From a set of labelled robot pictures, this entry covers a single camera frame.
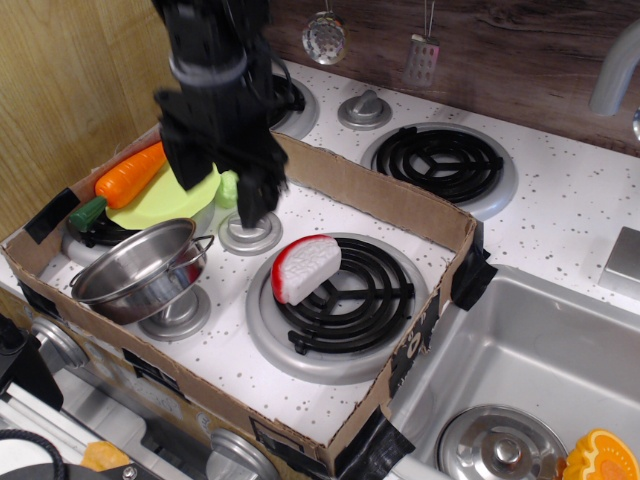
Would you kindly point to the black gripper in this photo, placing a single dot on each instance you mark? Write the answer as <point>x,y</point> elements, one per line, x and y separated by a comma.
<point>227,127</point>

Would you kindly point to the orange toy carrot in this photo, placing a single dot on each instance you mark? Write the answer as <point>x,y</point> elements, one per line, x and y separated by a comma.
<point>119,186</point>

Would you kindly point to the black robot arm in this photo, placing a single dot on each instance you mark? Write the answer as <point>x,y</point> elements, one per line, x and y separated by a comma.
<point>215,43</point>

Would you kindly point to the light green plastic plate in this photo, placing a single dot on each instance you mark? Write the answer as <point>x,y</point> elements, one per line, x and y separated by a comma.
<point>164,199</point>

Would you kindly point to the light green toy broccoli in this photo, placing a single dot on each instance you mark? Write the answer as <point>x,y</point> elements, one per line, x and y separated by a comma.
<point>227,194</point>

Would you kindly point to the silver knob inside fence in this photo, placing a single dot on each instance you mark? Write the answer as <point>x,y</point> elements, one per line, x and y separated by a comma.
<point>242,241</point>

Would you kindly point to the back left black burner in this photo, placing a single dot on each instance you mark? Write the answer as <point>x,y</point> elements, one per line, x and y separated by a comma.
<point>297,110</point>

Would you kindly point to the black burner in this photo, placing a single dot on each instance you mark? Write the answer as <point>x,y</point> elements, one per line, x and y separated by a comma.
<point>297,110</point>
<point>85,247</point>
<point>459,164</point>
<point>343,332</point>

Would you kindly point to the red white toy cheese wedge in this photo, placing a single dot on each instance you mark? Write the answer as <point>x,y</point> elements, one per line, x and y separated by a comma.
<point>301,267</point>

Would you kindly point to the front left black burner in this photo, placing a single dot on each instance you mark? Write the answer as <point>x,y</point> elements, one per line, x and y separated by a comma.
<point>85,247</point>

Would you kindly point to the stainless steel pot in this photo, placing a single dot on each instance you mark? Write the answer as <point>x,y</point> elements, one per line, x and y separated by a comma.
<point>145,273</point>

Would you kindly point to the silver knob under pot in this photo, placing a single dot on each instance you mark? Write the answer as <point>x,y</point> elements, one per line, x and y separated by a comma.
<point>180,319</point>

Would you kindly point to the silver knob back centre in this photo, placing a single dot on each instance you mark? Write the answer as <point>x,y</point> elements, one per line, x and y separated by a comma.
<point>365,112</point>

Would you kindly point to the hanging metal strainer spoon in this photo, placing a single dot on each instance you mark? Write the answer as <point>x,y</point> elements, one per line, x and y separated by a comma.
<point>325,38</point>

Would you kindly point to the front right black burner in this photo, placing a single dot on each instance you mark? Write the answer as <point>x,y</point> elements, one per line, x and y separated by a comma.
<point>343,332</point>

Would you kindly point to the cardboard fence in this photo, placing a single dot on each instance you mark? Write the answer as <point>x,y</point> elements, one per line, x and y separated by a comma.
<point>315,429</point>

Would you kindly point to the back right black burner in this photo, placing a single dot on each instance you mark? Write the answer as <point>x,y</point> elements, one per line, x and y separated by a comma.
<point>459,164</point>

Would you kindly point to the hanging metal grater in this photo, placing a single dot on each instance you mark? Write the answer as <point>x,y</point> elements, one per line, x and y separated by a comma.
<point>421,61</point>

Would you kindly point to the silver left panel knob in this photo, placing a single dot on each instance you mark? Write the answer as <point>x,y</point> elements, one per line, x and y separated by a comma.
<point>57,348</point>

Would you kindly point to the silver panel knob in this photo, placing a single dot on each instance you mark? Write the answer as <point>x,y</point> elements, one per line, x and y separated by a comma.
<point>57,348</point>
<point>234,458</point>

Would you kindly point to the silver front panel knob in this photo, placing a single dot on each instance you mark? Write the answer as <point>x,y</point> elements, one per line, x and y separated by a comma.
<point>234,458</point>

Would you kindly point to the black clamp device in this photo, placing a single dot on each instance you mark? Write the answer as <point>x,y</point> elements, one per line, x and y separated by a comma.
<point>22,364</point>

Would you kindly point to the stainless steel sink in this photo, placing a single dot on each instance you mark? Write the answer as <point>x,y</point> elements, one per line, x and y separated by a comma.
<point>570,360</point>

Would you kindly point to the steel pot lid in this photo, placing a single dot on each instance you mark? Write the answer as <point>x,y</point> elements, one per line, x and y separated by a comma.
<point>498,442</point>

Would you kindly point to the silver sink block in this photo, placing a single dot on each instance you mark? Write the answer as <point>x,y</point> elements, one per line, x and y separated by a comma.
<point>621,271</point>

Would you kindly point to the silver faucet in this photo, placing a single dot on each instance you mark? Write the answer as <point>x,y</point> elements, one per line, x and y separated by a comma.
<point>616,72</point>

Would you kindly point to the orange toy fruit half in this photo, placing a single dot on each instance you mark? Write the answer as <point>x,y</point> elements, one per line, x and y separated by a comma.
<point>600,454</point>

